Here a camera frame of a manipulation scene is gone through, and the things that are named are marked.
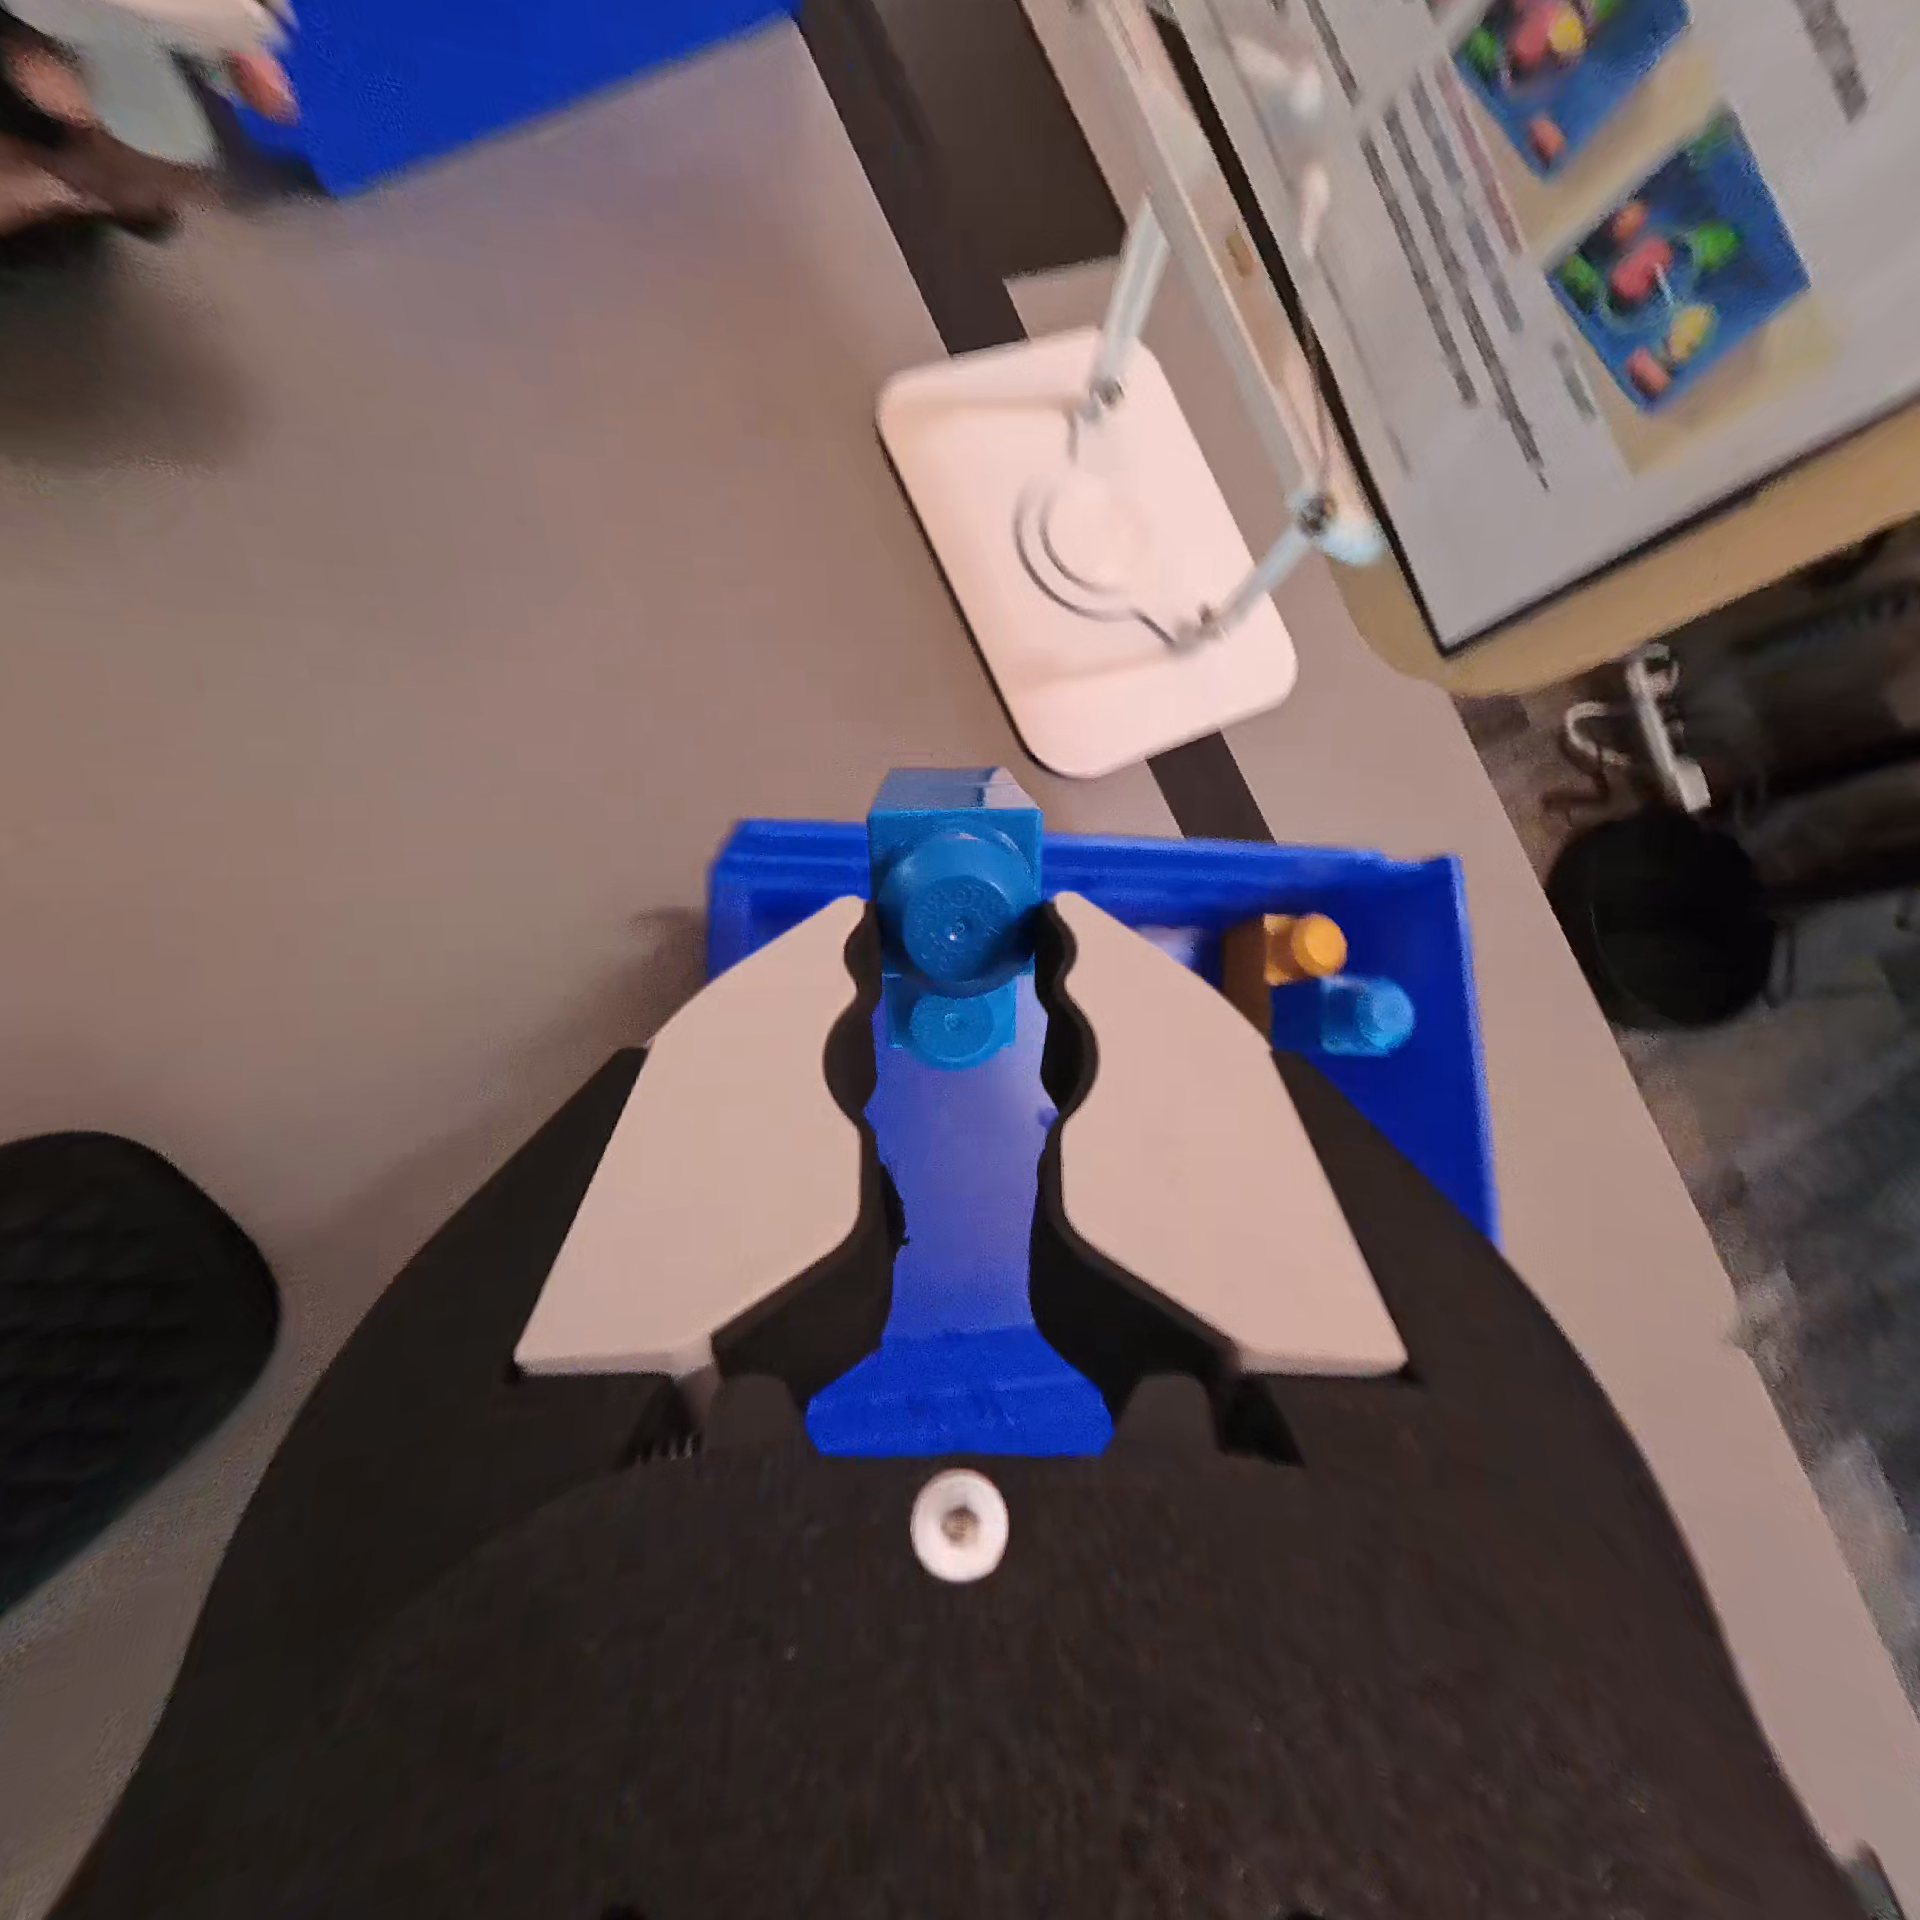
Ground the blue two-stud mega block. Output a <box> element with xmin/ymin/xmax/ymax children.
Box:
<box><xmin>879</xmin><ymin>977</ymin><xmax>1022</xmax><ymax>1074</ymax></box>

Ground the white power strip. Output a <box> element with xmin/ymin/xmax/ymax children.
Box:
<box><xmin>1559</xmin><ymin>646</ymin><xmax>1713</xmax><ymax>813</ymax></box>

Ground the black round container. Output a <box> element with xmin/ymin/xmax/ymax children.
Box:
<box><xmin>1545</xmin><ymin>817</ymin><xmax>1778</xmax><ymax>1029</ymax></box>

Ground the printed instruction sheet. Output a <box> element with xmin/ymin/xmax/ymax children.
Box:
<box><xmin>1184</xmin><ymin>0</ymin><xmax>1920</xmax><ymax>647</ymax></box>

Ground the wooden document stand white base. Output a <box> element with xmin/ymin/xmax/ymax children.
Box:
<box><xmin>873</xmin><ymin>0</ymin><xmax>1920</xmax><ymax>782</ymax></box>

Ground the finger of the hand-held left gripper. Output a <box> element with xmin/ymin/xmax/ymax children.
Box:
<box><xmin>30</xmin><ymin>0</ymin><xmax>295</xmax><ymax>45</ymax></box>

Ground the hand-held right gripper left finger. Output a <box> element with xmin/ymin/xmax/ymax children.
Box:
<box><xmin>514</xmin><ymin>896</ymin><xmax>905</xmax><ymax>1379</ymax></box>

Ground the black chair armrest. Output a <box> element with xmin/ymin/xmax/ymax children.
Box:
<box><xmin>0</xmin><ymin>1131</ymin><xmax>283</xmax><ymax>1614</ymax></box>

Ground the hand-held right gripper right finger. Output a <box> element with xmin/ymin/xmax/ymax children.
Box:
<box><xmin>1032</xmin><ymin>893</ymin><xmax>1414</xmax><ymax>1379</ymax></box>

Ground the person's left hand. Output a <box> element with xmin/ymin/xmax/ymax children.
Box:
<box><xmin>0</xmin><ymin>38</ymin><xmax>303</xmax><ymax>249</ymax></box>

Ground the yellow two-stud mega block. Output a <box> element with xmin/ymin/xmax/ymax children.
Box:
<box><xmin>1224</xmin><ymin>913</ymin><xmax>1350</xmax><ymax>1039</ymax></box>

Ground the blue plastic bin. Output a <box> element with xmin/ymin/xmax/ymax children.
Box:
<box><xmin>224</xmin><ymin>0</ymin><xmax>805</xmax><ymax>198</ymax></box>
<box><xmin>704</xmin><ymin>817</ymin><xmax>1503</xmax><ymax>1466</ymax></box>

